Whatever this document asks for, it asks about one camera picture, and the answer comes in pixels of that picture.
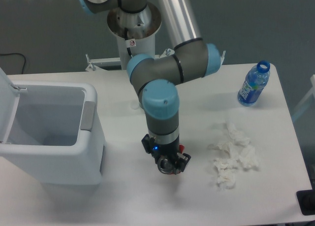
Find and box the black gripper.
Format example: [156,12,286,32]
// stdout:
[141,134,191,174]

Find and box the crushed red soda can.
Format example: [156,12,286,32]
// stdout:
[157,144,184,175]

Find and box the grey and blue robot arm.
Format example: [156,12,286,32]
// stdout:
[79,0,221,175]

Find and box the white bottle cap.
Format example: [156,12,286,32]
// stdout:
[130,101,139,110]

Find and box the crumpled white tissue paper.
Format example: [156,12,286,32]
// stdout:
[208,122,259,190]

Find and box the white trash bin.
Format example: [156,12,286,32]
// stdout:
[0,81,105,185]

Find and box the blue plastic water bottle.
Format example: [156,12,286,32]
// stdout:
[237,60,270,107]

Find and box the black device at edge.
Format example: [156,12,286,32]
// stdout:
[296,190,315,216]

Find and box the white furniture at right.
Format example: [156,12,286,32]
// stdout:
[291,74,315,123]

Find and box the white trash bin lid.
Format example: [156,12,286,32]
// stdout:
[0,69,27,144]

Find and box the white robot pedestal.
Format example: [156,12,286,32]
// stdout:
[107,2,161,70]

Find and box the black floor cable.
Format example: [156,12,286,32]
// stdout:
[0,53,27,74]

